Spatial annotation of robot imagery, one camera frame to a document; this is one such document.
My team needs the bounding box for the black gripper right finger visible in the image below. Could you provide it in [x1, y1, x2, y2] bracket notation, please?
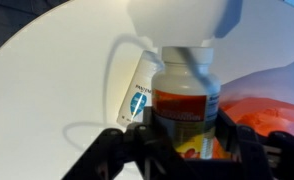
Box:
[214, 108, 294, 180]

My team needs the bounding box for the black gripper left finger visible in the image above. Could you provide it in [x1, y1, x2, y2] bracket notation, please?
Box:
[61, 105, 188, 180]

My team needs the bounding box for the white bottle with orange label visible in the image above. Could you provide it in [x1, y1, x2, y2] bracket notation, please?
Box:
[150, 45, 222, 160]

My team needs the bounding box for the orange translucent plastic bag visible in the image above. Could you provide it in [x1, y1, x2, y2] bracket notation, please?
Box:
[218, 58, 294, 138]

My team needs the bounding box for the white Pantene bottle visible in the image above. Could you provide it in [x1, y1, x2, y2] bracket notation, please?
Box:
[116, 49, 165, 128]

